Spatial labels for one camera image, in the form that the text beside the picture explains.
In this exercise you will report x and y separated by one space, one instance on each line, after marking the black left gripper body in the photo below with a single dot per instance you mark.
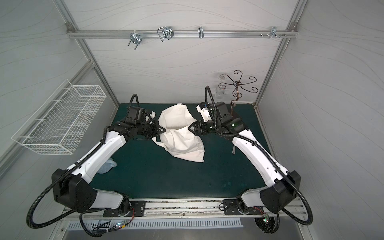
151 129

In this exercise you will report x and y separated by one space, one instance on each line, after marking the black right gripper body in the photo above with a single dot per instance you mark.
199 127

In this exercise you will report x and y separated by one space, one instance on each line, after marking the white printed tote bag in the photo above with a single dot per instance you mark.
177 140

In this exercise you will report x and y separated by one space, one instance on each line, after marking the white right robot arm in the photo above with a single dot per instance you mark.
281 185

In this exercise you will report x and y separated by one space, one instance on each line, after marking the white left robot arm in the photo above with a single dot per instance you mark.
71 187

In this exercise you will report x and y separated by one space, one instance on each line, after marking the small glass jar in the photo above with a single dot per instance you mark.
220 92

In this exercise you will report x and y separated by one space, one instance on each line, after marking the light blue plastic cup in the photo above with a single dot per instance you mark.
107 166

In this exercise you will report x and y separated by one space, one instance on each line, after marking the dark metal jewelry stand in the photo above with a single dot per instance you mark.
238 86

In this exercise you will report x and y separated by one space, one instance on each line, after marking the metal clamp hook left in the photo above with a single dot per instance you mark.
135 39

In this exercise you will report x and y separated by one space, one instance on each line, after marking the metal clamp hook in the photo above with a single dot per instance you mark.
135 39
274 34

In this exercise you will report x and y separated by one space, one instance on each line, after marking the metal U-bolt hook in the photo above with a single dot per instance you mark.
165 33

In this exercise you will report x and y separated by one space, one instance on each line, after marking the metal clamp hook right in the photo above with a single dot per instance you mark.
274 34

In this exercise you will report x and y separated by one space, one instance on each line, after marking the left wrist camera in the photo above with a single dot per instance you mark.
136 115

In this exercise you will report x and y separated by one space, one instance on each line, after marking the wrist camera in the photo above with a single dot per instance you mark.
212 111
136 115

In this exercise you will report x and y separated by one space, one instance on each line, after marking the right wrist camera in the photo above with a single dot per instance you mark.
212 111

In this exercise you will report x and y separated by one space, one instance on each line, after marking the white wire basket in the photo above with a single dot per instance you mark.
59 124

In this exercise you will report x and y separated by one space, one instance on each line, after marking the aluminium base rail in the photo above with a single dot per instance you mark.
189 208

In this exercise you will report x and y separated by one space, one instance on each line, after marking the white vented cable duct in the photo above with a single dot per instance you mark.
149 224

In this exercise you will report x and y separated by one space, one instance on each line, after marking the small metal ring hook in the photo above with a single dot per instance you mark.
201 32

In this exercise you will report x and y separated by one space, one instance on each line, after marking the aluminium top rail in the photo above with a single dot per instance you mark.
179 34

